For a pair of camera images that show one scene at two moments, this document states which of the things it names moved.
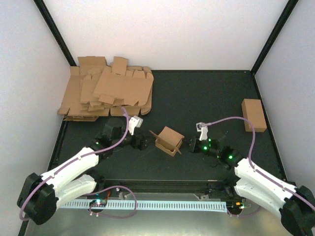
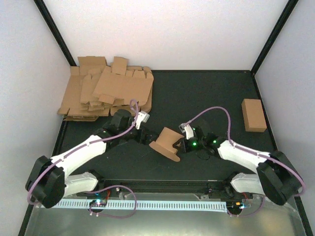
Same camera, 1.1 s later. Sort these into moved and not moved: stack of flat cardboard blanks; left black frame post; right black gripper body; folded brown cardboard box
Moved: right black gripper body
Not moved: stack of flat cardboard blanks; folded brown cardboard box; left black frame post
